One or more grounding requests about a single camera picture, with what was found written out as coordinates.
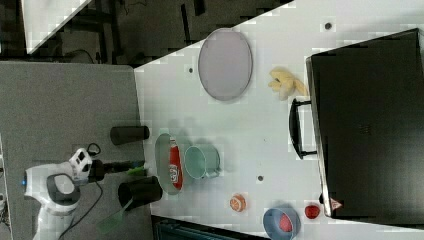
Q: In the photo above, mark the red plush ketchup bottle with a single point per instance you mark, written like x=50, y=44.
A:
x=175, y=170

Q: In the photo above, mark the small red toy fruit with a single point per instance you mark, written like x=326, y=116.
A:
x=312, y=211

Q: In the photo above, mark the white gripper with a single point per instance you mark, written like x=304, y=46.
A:
x=86, y=170

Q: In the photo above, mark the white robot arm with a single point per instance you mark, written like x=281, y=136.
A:
x=56, y=187

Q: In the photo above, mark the green oval strainer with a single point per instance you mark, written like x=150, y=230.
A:
x=162, y=150

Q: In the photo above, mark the blue bowl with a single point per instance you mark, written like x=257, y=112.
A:
x=271, y=220

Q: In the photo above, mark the orange slice toy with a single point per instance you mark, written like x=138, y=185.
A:
x=238, y=203

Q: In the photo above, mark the black cylinder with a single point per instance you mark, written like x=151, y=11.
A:
x=127, y=134
x=139, y=192

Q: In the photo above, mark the black cylinder upper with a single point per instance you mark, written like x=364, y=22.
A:
x=127, y=134

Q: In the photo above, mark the black cylinder lower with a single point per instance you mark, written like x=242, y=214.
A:
x=139, y=192

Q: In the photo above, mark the black toaster oven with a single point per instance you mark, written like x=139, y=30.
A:
x=368, y=110

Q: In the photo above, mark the green mug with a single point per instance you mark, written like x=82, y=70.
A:
x=202, y=161

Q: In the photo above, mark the yellow plush banana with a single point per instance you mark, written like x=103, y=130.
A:
x=286, y=84

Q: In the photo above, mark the green spatula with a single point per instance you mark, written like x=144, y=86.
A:
x=113, y=221

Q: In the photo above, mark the pink toy in bowl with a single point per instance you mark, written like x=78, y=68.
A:
x=285, y=223

